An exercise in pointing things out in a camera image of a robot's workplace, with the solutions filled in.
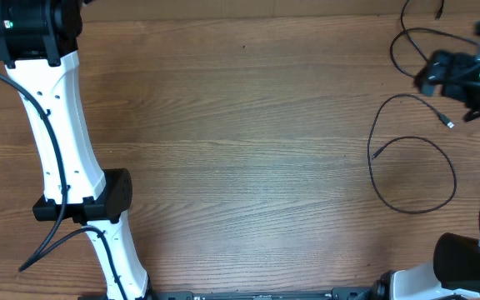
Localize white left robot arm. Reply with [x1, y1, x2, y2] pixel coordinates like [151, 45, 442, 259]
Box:
[0, 0, 151, 299]

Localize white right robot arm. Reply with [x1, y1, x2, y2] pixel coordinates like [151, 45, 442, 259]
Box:
[358, 22, 480, 299]

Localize black cable with barrel plug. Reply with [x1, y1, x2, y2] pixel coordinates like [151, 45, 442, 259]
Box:
[433, 0, 448, 21]

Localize long black USB cable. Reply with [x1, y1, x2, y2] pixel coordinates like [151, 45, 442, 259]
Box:
[389, 0, 480, 80]

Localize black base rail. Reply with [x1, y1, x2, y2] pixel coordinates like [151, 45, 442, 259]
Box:
[142, 287, 390, 300]

